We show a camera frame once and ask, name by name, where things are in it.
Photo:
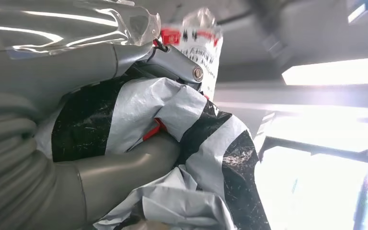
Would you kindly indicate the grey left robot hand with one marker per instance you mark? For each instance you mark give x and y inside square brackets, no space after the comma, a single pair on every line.
[60,63]

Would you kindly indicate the grey plastic courier package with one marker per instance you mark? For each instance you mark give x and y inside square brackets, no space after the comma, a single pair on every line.
[203,158]

